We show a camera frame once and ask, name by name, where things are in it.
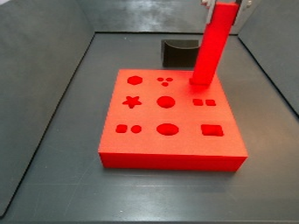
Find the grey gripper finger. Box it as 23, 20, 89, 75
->
236, 0, 253, 21
201, 0, 217, 24

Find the long red arch peg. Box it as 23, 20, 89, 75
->
192, 2, 240, 85

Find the black curved holder block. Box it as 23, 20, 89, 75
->
162, 39, 201, 67

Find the red shape sorter board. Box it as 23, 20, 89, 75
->
98, 69, 249, 172

